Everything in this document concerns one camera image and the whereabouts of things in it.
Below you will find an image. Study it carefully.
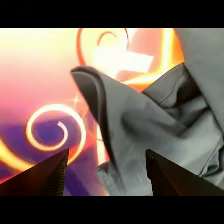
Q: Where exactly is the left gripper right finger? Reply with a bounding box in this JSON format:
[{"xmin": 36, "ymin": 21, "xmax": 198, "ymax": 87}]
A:
[{"xmin": 145, "ymin": 148, "xmax": 224, "ymax": 197}]

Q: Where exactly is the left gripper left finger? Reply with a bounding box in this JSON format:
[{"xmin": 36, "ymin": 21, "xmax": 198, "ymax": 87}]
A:
[{"xmin": 0, "ymin": 148, "xmax": 70, "ymax": 197}]

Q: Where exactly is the blue-grey garment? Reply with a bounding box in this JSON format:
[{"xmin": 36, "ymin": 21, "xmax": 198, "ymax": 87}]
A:
[{"xmin": 70, "ymin": 27, "xmax": 224, "ymax": 197}]

